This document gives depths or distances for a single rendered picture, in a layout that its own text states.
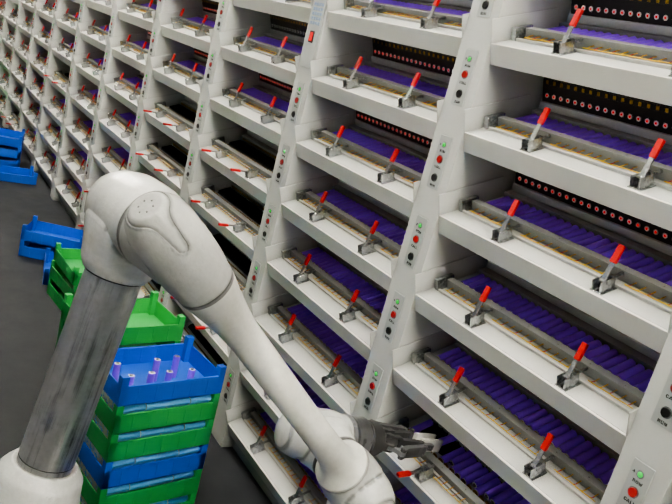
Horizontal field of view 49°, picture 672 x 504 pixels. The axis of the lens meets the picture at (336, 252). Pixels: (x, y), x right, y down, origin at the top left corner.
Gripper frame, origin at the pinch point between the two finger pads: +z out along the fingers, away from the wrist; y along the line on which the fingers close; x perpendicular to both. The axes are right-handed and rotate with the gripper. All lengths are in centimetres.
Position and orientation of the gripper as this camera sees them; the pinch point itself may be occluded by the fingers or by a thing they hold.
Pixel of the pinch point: (426, 442)
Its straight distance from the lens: 176.7
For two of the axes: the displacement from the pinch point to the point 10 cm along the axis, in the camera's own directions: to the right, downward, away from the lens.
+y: 5.3, 3.5, -7.7
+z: 7.6, 2.1, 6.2
